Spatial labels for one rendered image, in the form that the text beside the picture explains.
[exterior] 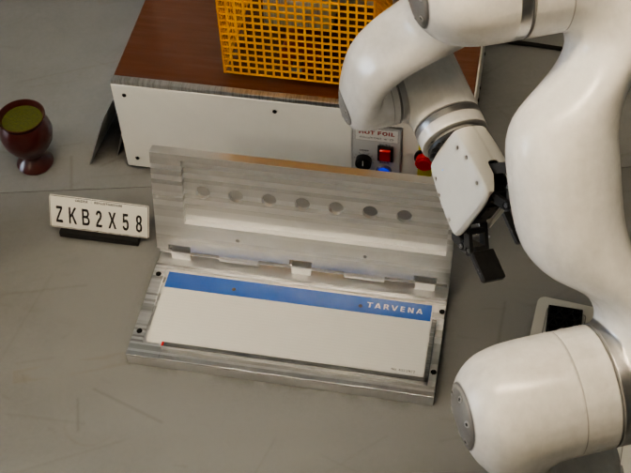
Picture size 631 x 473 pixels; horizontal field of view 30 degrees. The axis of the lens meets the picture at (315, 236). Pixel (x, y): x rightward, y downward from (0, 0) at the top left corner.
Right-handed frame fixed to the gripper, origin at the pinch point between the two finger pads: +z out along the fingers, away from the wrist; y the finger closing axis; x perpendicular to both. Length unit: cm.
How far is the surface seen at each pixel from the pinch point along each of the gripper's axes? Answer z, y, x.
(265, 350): -10.5, -42.2, -15.1
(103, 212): -42, -51, -29
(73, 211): -44, -53, -33
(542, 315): -2.8, -31.4, 23.3
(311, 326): -12.1, -40.6, -7.7
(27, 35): -90, -68, -28
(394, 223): -20.0, -28.2, 4.4
